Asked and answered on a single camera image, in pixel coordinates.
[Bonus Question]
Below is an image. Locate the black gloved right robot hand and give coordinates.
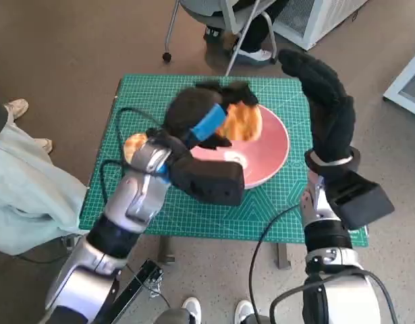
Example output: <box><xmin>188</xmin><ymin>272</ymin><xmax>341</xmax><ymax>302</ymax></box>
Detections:
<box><xmin>277</xmin><ymin>49</ymin><xmax>357</xmax><ymax>165</ymax></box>

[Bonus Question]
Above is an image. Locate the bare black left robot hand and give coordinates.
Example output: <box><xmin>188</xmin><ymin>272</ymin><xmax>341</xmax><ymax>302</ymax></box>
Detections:
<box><xmin>162</xmin><ymin>80</ymin><xmax>261</xmax><ymax>151</ymax></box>

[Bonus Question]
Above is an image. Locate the long orange toy bread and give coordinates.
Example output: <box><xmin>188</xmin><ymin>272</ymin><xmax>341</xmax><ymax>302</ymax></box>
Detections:
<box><xmin>223</xmin><ymin>102</ymin><xmax>264</xmax><ymax>142</ymax></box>

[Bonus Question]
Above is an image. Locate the round pale toy bread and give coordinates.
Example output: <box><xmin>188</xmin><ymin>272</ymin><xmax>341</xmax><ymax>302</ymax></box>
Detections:
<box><xmin>123</xmin><ymin>133</ymin><xmax>149</xmax><ymax>166</ymax></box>

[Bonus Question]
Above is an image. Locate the pink bowl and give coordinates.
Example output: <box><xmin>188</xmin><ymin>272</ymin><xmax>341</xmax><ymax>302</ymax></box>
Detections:
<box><xmin>188</xmin><ymin>104</ymin><xmax>291</xmax><ymax>190</ymax></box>

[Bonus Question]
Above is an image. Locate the green cutting mat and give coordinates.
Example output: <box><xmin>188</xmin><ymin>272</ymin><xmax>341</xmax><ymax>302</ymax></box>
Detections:
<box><xmin>78</xmin><ymin>74</ymin><xmax>370</xmax><ymax>246</ymax></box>

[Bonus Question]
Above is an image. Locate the white slatted appliance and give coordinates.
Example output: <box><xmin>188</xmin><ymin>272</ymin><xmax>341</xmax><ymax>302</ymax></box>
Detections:
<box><xmin>382</xmin><ymin>45</ymin><xmax>415</xmax><ymax>119</ymax></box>

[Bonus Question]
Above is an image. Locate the white cabinet with mesh grille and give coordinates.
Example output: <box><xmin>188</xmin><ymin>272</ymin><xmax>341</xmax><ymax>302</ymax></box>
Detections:
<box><xmin>273</xmin><ymin>0</ymin><xmax>370</xmax><ymax>51</ymax></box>

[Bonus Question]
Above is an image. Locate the grey office chair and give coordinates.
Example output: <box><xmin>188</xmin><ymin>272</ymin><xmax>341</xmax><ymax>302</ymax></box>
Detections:
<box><xmin>161</xmin><ymin>0</ymin><xmax>279</xmax><ymax>77</ymax></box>

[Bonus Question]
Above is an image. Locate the seated person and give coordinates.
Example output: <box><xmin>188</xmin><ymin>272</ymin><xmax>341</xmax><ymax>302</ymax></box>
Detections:
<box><xmin>203</xmin><ymin>0</ymin><xmax>291</xmax><ymax>65</ymax></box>

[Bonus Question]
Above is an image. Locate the grey metal table leg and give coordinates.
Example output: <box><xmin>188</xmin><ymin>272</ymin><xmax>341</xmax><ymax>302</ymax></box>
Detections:
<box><xmin>277</xmin><ymin>243</ymin><xmax>292</xmax><ymax>270</ymax></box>
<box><xmin>158</xmin><ymin>236</ymin><xmax>176</xmax><ymax>265</ymax></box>

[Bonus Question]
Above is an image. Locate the person in light clothing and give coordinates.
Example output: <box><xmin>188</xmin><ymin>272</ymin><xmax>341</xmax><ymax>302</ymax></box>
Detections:
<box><xmin>0</xmin><ymin>96</ymin><xmax>90</xmax><ymax>256</ymax></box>

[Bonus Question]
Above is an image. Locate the person with white shoes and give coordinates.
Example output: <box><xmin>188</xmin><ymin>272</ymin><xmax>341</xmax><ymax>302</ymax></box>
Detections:
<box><xmin>156</xmin><ymin>296</ymin><xmax>272</xmax><ymax>324</ymax></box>

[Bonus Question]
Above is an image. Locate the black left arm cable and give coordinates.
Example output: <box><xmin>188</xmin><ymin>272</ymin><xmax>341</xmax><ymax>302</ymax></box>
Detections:
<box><xmin>115</xmin><ymin>107</ymin><xmax>167</xmax><ymax>142</ymax></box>
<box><xmin>99</xmin><ymin>158</ymin><xmax>130</xmax><ymax>217</ymax></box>

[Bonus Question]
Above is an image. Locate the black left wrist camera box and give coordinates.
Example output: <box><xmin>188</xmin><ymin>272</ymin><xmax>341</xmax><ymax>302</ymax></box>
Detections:
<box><xmin>148</xmin><ymin>128</ymin><xmax>245</xmax><ymax>206</ymax></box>

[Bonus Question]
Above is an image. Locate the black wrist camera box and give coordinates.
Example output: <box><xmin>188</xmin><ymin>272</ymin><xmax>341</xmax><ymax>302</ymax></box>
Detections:
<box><xmin>323</xmin><ymin>170</ymin><xmax>396</xmax><ymax>230</ymax></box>
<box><xmin>148</xmin><ymin>128</ymin><xmax>245</xmax><ymax>206</ymax></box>

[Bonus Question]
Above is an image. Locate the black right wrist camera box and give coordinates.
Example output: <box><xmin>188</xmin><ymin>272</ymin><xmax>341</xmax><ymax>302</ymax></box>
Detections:
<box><xmin>323</xmin><ymin>170</ymin><xmax>396</xmax><ymax>230</ymax></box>

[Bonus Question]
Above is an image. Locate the long black robot cable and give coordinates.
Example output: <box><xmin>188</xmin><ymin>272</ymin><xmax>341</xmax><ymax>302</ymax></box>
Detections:
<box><xmin>249</xmin><ymin>205</ymin><xmax>304</xmax><ymax>324</ymax></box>

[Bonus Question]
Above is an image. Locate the looped black robot cable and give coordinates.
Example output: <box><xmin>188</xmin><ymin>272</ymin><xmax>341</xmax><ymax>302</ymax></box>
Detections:
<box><xmin>269</xmin><ymin>268</ymin><xmax>399</xmax><ymax>324</ymax></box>

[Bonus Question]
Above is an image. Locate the black metal rail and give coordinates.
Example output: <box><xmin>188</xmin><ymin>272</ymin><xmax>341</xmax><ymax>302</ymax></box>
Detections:
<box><xmin>92</xmin><ymin>259</ymin><xmax>165</xmax><ymax>324</ymax></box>

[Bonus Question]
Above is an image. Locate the thin black floor cable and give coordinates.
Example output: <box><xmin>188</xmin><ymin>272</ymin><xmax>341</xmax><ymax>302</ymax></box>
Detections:
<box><xmin>126</xmin><ymin>265</ymin><xmax>171</xmax><ymax>308</ymax></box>

